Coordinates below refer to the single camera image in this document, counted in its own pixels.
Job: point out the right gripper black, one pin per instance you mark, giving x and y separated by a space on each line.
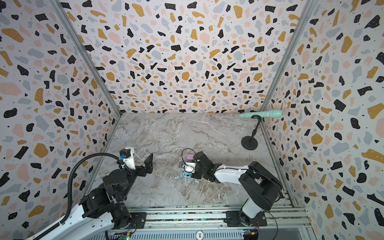
196 166

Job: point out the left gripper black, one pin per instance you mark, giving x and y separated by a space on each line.
150 164

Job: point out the blue earbud charging case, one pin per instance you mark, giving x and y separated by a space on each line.
187 175

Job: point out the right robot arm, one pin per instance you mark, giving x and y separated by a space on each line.
262 187

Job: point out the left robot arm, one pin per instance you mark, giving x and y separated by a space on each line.
103 208

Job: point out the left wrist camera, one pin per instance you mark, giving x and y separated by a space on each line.
127 156

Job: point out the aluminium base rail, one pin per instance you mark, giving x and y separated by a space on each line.
206 223

